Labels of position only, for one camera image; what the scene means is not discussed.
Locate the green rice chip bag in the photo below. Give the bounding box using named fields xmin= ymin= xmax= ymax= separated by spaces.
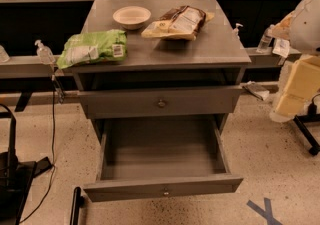
xmin=57 ymin=29 xmax=127 ymax=69

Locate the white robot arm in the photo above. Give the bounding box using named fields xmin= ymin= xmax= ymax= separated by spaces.
xmin=270 ymin=0 xmax=320 ymax=123

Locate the grey drawer cabinet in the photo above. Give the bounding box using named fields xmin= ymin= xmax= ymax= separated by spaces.
xmin=71 ymin=0 xmax=250 ymax=135

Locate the closed upper drawer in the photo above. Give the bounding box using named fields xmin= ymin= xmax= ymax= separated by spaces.
xmin=79 ymin=86 xmax=242 ymax=119

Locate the open middle drawer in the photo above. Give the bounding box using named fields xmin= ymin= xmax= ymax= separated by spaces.
xmin=84 ymin=116 xmax=243 ymax=202

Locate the brown and yellow snack bag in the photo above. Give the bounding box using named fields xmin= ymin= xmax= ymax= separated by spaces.
xmin=141 ymin=5 xmax=214 ymax=41

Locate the white paper bowl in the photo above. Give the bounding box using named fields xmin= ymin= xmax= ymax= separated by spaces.
xmin=113 ymin=6 xmax=151 ymax=30

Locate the small pump bottle right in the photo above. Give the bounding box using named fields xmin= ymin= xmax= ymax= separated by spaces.
xmin=233 ymin=23 xmax=243 ymax=39

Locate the folded cloth on ledge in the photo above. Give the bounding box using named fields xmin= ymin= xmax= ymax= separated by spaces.
xmin=243 ymin=81 xmax=270 ymax=101

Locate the hand sanitizer pump bottle left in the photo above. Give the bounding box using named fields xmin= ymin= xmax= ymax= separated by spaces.
xmin=35 ymin=40 xmax=55 ymax=65

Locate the clear water bottle right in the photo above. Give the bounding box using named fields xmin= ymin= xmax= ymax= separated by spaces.
xmin=257 ymin=24 xmax=274 ymax=53

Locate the white paper tag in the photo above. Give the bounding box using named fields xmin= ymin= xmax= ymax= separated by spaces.
xmin=272 ymin=38 xmax=290 ymax=58

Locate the black bar at bottom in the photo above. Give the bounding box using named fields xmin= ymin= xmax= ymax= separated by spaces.
xmin=69 ymin=187 xmax=84 ymax=225

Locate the blue tape cross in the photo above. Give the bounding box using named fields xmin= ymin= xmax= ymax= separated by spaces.
xmin=247 ymin=198 xmax=283 ymax=225

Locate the black stand legs right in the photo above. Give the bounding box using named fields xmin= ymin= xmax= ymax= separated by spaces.
xmin=292 ymin=93 xmax=320 ymax=157

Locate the black stand base left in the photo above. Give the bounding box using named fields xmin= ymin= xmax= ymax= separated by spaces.
xmin=0 ymin=104 xmax=53 ymax=225

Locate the black cable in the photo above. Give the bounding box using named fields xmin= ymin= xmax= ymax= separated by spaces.
xmin=19 ymin=74 xmax=58 ymax=224

